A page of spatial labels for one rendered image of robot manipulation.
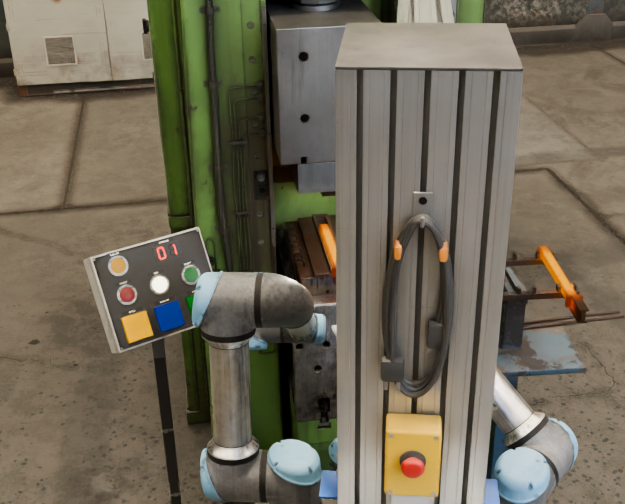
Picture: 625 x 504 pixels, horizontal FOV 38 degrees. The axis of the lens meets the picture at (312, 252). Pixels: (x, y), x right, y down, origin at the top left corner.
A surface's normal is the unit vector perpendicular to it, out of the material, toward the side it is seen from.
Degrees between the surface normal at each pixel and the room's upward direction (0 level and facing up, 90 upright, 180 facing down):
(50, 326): 0
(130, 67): 90
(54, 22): 90
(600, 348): 0
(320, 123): 90
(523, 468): 8
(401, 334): 90
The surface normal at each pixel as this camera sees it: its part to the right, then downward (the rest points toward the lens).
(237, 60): 0.14, 0.46
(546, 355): -0.02, -0.89
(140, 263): 0.47, -0.11
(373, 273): -0.10, 0.46
